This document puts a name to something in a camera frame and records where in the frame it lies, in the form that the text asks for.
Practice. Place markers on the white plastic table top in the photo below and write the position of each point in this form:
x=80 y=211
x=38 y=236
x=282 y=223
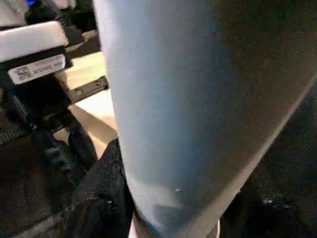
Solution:
x=86 y=74

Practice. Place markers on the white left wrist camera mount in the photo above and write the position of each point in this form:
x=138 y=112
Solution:
x=29 y=44

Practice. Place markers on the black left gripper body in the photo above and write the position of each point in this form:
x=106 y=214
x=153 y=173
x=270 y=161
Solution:
x=29 y=111

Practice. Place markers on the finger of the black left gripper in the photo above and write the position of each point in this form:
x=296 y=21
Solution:
x=89 y=88
x=81 y=148

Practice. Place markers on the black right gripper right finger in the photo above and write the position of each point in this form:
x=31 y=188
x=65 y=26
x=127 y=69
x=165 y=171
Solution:
x=272 y=213

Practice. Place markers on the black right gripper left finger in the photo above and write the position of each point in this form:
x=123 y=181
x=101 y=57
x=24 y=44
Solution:
x=104 y=198

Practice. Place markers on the white plastic table leg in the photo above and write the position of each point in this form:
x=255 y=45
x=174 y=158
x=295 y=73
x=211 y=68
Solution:
x=198 y=111

